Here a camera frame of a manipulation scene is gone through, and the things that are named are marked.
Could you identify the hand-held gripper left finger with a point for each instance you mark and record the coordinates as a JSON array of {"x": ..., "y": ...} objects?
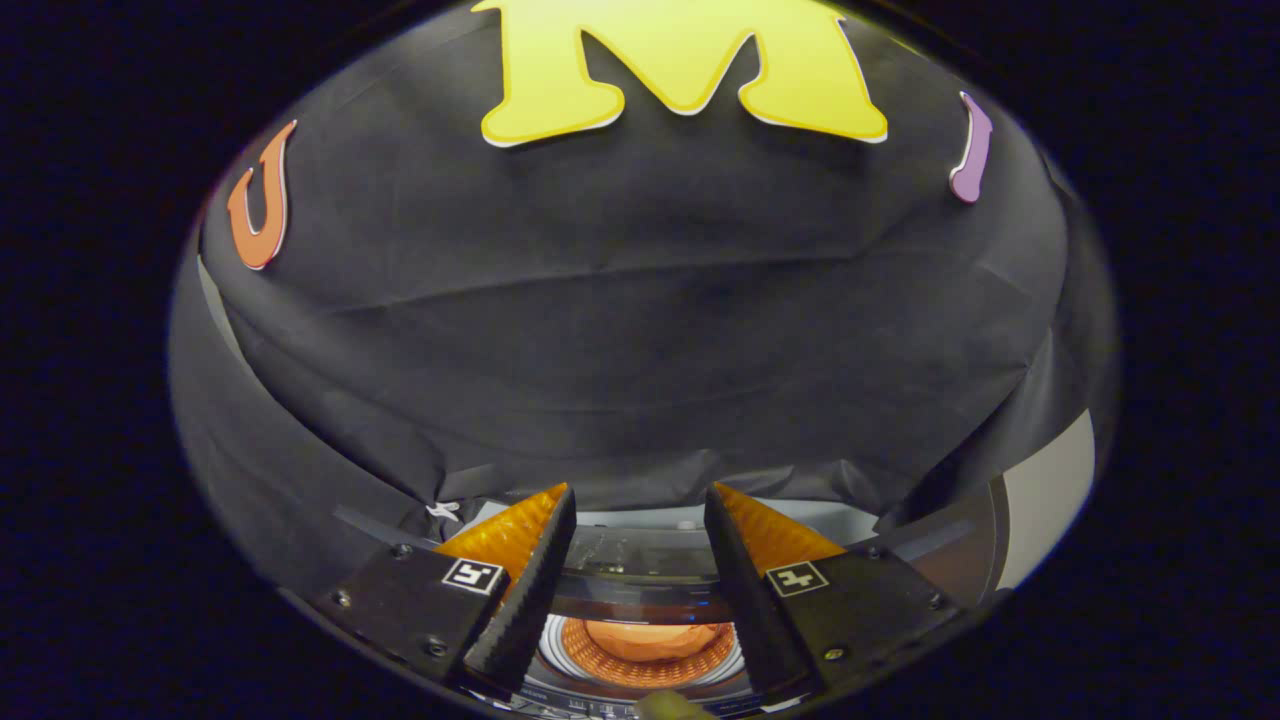
[{"x": 525, "y": 600}]

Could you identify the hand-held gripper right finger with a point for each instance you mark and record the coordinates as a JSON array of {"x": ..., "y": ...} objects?
[{"x": 750, "y": 600}]

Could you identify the orange polo shirt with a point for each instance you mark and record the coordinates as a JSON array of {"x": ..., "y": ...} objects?
[{"x": 650, "y": 640}]

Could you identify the black backdrop cloth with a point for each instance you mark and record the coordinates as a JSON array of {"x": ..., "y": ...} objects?
[{"x": 620, "y": 330}]

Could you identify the dark grey washing machine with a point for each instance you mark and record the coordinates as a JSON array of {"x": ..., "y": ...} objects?
[{"x": 640, "y": 515}]

